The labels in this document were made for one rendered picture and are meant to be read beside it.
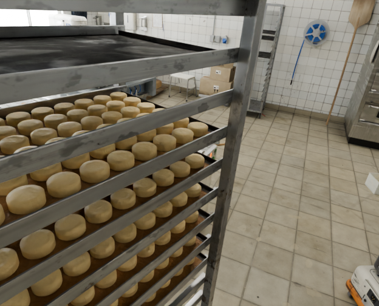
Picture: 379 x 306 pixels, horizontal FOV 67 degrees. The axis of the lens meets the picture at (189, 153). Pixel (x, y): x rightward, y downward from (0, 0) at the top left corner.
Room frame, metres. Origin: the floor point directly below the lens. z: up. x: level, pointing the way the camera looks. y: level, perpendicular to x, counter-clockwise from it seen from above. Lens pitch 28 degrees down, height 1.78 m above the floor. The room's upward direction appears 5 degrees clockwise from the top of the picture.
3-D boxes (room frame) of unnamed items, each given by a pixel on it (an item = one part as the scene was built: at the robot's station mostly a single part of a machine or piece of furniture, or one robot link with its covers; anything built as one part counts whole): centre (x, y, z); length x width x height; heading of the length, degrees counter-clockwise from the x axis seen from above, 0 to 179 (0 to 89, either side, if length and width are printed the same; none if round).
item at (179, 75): (5.74, 0.23, 0.23); 0.45 x 0.45 x 0.46; 61
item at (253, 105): (5.16, -1.06, 0.93); 0.64 x 0.51 x 1.78; 162
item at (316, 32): (5.21, -1.93, 1.10); 0.41 x 0.17 x 1.10; 69
